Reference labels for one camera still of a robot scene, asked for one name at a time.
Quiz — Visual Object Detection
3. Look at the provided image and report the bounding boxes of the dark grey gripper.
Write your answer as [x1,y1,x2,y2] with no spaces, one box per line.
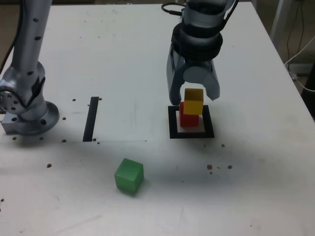
[165,45,221,106]

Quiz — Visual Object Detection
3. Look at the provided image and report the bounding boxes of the yellow cube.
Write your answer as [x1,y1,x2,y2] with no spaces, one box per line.
[183,88,204,116]

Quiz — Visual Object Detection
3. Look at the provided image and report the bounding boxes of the red cube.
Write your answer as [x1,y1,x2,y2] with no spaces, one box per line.
[178,102,200,128]

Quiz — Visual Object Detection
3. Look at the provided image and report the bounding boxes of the green cube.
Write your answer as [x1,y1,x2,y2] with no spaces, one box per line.
[114,158,144,197]

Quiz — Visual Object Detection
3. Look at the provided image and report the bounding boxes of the black tape square outline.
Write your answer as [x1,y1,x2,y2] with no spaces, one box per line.
[167,105,215,139]

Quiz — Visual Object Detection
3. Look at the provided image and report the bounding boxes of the white metal stand leg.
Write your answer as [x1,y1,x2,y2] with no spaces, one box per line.
[270,0,287,44]

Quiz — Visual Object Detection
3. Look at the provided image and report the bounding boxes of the black tape strip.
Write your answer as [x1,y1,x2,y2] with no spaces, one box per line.
[82,96,100,143]

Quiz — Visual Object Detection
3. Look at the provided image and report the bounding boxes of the black background object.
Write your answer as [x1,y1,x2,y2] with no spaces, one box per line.
[300,73,315,123]

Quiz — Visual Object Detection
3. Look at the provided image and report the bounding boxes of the white background cable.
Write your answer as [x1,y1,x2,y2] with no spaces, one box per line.
[284,36,315,92]

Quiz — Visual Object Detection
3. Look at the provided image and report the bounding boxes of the thin black background cable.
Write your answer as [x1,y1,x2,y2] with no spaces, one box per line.
[286,0,307,63]

